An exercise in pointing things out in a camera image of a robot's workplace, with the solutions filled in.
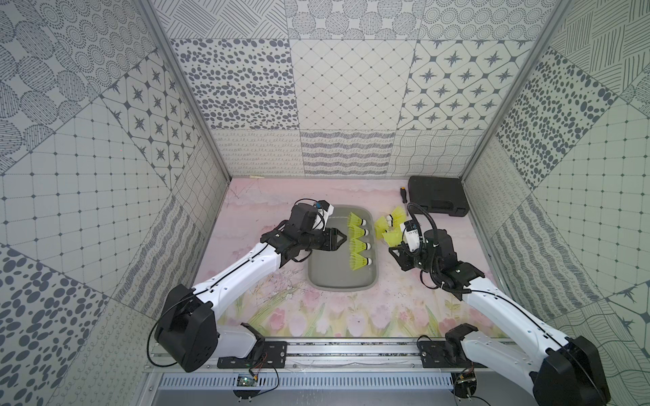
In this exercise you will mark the yellow shuttlecock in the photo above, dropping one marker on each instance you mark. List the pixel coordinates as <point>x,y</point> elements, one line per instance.
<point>354,220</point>
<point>357,246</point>
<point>397,217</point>
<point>393,238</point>
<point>358,261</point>
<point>356,232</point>
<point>382,226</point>

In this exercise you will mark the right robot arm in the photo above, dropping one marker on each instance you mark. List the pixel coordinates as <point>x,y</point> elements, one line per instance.
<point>553,367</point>

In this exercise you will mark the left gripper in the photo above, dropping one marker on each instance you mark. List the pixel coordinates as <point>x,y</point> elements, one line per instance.
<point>327,238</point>

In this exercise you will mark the black plastic tool case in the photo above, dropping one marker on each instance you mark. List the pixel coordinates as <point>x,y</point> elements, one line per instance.
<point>439,195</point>

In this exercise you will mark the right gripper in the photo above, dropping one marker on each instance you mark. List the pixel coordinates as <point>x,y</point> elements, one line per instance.
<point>404,257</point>

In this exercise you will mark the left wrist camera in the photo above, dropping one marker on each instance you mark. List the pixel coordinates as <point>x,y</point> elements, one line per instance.
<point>309,214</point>

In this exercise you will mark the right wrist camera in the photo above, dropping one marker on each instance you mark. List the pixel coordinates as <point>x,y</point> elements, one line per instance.
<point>413,235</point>

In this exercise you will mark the aluminium mounting rail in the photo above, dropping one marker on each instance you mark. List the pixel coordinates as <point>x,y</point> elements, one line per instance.
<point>370,353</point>

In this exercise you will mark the green circuit board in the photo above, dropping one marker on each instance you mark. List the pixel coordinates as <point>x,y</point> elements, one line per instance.
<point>244,380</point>

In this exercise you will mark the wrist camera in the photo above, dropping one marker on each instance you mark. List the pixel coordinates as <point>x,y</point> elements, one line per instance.
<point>309,214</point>
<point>413,235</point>

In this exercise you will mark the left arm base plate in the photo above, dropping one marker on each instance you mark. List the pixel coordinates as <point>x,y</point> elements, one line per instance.
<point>267,355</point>

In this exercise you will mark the grey plastic storage box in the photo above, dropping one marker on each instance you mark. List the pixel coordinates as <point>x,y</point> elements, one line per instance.
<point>330,271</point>

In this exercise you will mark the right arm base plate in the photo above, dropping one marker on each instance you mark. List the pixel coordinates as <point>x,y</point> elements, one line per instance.
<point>434,354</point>

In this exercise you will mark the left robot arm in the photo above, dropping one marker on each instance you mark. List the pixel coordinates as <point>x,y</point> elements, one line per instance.
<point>188,326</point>

